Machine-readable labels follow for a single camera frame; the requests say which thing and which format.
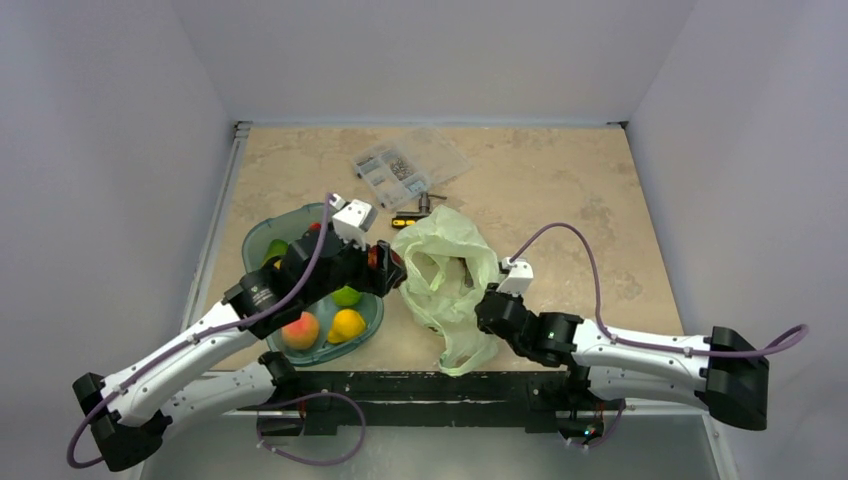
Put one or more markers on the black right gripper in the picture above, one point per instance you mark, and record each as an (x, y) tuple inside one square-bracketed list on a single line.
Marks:
[(493, 309)]

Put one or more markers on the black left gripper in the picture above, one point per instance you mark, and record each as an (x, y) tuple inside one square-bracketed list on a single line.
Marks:
[(387, 269)]

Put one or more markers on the green plastic bag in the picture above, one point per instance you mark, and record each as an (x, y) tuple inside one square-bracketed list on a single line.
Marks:
[(449, 264)]

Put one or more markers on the red fake fruit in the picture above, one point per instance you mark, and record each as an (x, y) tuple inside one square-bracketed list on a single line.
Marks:
[(373, 257)]

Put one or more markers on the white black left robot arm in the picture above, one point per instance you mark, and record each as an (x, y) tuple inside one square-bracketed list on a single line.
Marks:
[(128, 413)]

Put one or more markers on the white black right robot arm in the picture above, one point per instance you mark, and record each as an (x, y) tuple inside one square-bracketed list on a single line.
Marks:
[(720, 373)]

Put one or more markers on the green fake guava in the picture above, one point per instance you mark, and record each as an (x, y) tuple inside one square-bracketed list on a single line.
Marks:
[(346, 297)]

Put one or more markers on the yellow fake lemon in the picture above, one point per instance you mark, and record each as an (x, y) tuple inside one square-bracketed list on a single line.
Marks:
[(347, 324)]

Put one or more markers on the orange fake peach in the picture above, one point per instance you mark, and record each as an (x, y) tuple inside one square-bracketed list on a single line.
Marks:
[(302, 333)]

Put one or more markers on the green orange fake mango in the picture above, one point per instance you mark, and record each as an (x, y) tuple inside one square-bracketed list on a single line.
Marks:
[(275, 251)]

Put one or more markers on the yellow black screwdriver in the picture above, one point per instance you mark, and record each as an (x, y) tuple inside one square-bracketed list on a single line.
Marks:
[(401, 222)]

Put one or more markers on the clear plastic screw box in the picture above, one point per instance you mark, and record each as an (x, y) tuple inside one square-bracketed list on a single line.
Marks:
[(402, 168)]

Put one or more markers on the teal plastic tray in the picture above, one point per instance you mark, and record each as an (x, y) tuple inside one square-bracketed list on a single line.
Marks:
[(289, 227)]

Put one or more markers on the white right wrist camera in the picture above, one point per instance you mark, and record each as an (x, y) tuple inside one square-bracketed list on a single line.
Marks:
[(518, 276)]

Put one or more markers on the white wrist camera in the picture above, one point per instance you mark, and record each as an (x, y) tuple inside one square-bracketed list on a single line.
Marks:
[(518, 276), (352, 220)]

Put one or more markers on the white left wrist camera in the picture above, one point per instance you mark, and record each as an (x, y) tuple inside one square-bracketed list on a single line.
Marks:
[(352, 220)]

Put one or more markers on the black aluminium base frame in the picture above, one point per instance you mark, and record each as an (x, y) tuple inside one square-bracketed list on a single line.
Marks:
[(568, 201)]

